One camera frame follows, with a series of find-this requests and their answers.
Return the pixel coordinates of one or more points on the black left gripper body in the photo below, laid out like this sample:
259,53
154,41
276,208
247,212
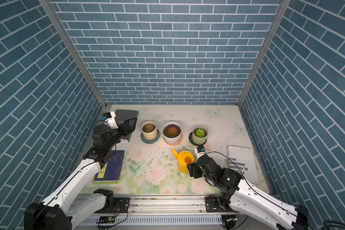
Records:
116,135

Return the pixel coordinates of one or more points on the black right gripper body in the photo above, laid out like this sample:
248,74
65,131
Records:
197,171

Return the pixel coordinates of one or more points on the yellow watering can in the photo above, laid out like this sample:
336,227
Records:
184,158

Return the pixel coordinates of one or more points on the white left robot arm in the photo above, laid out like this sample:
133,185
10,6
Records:
55,212

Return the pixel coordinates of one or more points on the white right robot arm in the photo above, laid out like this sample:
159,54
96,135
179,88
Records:
239,195

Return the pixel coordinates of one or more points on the bright green succulent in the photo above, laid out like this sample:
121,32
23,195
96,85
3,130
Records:
200,133

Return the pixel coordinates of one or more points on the pink-green succulent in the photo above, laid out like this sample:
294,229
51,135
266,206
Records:
148,128

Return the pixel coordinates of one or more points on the red succulent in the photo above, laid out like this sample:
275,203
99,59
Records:
172,132

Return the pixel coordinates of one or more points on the dark green saucer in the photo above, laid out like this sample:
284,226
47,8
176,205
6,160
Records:
191,139

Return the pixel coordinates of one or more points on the green plant pot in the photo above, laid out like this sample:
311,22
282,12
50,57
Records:
197,140

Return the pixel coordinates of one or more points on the navy blue book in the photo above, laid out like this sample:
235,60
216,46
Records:
111,171

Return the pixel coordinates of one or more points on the pink saucer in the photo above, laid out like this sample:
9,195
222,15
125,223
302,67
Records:
173,144

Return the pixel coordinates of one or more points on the grey-blue saucer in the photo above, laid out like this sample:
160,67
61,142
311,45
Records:
150,141

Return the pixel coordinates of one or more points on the cream ribbed plant pot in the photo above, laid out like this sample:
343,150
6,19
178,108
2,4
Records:
151,135

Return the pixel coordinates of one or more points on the white plant pot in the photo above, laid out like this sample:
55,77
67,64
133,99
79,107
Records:
165,135

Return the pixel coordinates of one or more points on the green circuit board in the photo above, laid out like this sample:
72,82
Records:
106,220

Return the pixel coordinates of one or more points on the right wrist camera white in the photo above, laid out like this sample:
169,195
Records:
200,151

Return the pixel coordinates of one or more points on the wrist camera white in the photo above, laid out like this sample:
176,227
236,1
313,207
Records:
109,118
200,151

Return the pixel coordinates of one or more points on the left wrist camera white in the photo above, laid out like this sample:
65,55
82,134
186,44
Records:
109,118

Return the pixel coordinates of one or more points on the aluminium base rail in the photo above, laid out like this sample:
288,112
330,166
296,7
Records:
148,210

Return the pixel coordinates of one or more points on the aluminium corner post left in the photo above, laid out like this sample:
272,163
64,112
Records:
62,32

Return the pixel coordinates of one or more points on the aluminium corner post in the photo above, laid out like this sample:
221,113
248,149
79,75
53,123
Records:
264,48
62,32

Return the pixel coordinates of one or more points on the aluminium corner post right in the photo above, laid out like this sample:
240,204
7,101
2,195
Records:
264,48

